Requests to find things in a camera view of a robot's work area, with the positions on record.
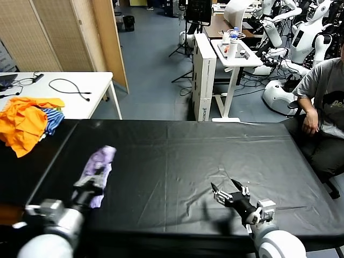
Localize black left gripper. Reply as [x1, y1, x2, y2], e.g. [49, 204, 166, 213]
[71, 167, 108, 209]

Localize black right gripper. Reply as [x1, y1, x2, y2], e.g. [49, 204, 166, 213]
[211, 179, 259, 220]

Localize lavender t-shirt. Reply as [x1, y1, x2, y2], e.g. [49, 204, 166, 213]
[80, 145, 118, 209]

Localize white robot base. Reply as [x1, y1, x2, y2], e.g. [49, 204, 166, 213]
[262, 80, 299, 117]

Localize person forearm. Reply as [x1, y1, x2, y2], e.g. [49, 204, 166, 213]
[296, 95, 319, 115]

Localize person hand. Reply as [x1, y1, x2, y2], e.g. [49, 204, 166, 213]
[303, 109, 321, 134]

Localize black table cover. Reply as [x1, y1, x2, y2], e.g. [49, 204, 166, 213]
[25, 119, 344, 258]

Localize blue striped garment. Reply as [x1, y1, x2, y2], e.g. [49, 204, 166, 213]
[42, 107, 66, 137]

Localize black side table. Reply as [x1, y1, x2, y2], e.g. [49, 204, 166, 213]
[0, 119, 79, 207]

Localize orange garment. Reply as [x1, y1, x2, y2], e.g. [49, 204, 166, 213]
[0, 96, 67, 158]

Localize white table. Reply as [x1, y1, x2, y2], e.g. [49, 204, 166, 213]
[0, 71, 124, 120]

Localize tall white cardboard box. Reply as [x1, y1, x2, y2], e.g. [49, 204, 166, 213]
[191, 33, 218, 123]

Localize dark laptop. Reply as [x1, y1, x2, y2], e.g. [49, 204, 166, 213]
[0, 74, 19, 92]

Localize white rolling cart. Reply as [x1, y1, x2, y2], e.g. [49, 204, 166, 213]
[211, 39, 265, 123]

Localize white bottle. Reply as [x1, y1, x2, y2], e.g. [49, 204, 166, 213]
[228, 37, 240, 62]

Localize grey stacked boxes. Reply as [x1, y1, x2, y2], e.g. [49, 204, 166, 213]
[0, 37, 20, 73]

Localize seated person grey shirt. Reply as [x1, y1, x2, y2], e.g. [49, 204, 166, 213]
[279, 40, 344, 181]

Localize wooden folding screen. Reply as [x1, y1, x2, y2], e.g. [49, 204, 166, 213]
[0, 0, 130, 95]

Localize black trash bin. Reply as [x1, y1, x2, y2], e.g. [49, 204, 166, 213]
[124, 16, 136, 33]

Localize black tripod stand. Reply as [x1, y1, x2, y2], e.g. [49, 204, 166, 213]
[168, 20, 195, 59]

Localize white round device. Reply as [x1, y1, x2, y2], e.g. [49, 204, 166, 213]
[179, 31, 196, 47]

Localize white humanoid robot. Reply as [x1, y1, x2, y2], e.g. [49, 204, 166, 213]
[258, 0, 303, 49]
[279, 0, 335, 79]

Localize brown desk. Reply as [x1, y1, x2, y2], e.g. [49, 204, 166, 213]
[203, 15, 266, 40]

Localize white curved shell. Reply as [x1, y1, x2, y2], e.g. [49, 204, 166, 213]
[224, 0, 255, 29]

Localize black monitor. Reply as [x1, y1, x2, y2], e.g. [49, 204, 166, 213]
[185, 0, 213, 27]

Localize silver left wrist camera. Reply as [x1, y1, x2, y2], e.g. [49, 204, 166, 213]
[25, 199, 66, 224]

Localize black looped cable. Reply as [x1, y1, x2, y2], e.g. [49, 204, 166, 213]
[48, 78, 92, 103]

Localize black power adapter with cable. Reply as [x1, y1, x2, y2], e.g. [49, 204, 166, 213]
[12, 72, 45, 87]

